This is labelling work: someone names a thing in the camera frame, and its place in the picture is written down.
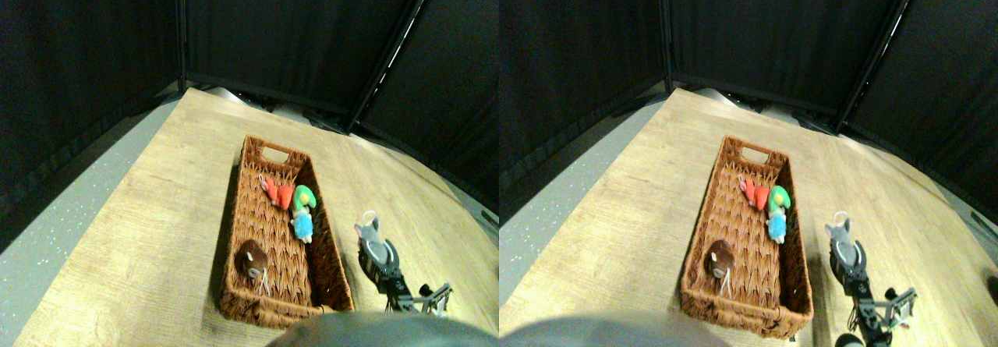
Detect grey plush toy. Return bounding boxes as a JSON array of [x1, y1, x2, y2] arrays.
[[826, 211, 856, 256], [354, 210, 384, 256]]

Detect pale blue white plush toy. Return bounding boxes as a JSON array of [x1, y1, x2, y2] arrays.
[[290, 209, 315, 244], [766, 209, 789, 245]]

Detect brown plush toy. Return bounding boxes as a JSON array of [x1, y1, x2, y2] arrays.
[[235, 239, 272, 297], [703, 239, 736, 297]]

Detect brown wicker basket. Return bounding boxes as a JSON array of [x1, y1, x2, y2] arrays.
[[680, 135, 814, 340], [218, 134, 354, 331]]

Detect green plush toy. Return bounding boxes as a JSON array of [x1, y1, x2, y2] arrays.
[[767, 185, 793, 214], [292, 184, 317, 213]]

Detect orange plush toy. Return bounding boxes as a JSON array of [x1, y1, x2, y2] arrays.
[[260, 177, 296, 211], [738, 177, 773, 211]]

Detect grey curtain stand foot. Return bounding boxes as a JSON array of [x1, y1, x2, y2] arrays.
[[269, 104, 348, 133]]

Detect black curtain stand pole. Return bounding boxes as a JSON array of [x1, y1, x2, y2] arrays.
[[831, 0, 925, 133], [656, 0, 672, 94], [175, 0, 189, 94], [342, 0, 441, 133]]

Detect black bracket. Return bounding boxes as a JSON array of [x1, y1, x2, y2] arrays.
[[881, 286, 919, 329], [417, 282, 455, 317]]

